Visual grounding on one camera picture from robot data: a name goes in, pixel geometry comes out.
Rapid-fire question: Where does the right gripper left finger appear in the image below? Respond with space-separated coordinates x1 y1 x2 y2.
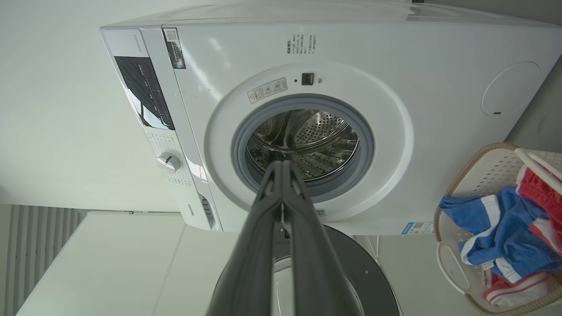
206 160 286 316

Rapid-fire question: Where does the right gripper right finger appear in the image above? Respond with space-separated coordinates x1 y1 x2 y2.
281 160 365 316

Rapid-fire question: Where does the black round glass washer door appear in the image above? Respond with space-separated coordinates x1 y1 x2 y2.
211 224 400 316

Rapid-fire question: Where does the white front-load washing machine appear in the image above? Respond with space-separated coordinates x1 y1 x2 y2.
100 0 562 235

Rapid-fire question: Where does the blue energy label sticker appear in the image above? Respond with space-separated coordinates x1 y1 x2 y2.
400 222 435 235

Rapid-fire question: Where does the white cabinet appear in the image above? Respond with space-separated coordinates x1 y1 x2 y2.
18 211 240 316

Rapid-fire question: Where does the white washer program knob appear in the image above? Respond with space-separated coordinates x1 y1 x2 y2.
157 152 181 172

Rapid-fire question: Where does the steel perforated washer drum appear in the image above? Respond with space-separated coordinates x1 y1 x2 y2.
246 110 360 183

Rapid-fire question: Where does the white warning label sticker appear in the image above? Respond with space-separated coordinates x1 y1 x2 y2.
247 78 288 104

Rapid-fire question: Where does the white plastic laundry basket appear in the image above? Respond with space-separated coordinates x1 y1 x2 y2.
434 142 562 315

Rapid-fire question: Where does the blue white-trimmed garment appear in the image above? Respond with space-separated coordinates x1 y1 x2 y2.
439 186 562 285

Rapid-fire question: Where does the black washer control panel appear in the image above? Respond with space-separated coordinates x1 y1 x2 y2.
114 56 175 131

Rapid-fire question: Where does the grey ribbed radiator panel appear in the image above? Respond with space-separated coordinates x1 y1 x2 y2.
9 204 88 316

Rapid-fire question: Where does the dark rectangular feature sticker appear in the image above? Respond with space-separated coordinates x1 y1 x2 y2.
162 28 187 69

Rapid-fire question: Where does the red white-striped garment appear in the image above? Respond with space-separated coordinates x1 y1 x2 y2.
482 165 562 308

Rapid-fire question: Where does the round white filter cover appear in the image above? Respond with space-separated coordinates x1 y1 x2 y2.
481 61 542 117

